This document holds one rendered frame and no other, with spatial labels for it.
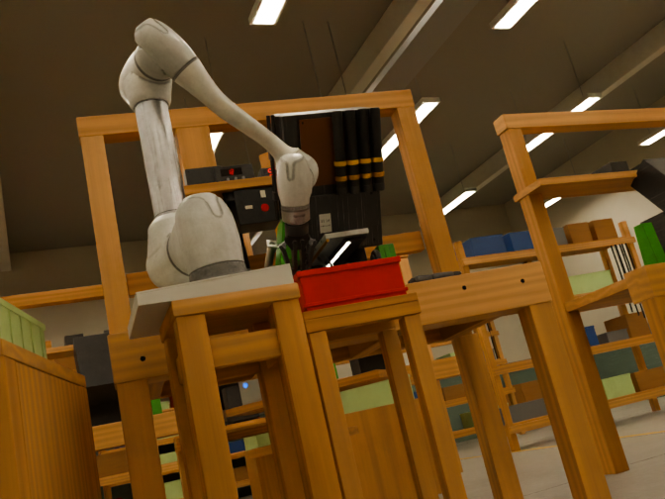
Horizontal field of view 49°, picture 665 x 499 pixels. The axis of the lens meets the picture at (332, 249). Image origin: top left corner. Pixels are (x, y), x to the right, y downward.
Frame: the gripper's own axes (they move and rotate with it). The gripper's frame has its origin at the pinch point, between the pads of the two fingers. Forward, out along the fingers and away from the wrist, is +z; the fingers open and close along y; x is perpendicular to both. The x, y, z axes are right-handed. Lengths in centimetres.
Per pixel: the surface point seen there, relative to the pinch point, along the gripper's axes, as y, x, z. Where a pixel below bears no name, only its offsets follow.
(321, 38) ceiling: 196, 564, -49
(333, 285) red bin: 1.2, -31.4, -9.7
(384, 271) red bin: 17.0, -30.4, -11.0
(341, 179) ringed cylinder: 25.8, 28.5, -24.9
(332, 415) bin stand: -8, -53, 18
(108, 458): -86, 588, 419
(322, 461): -17, -71, 18
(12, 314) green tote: -83, -24, -13
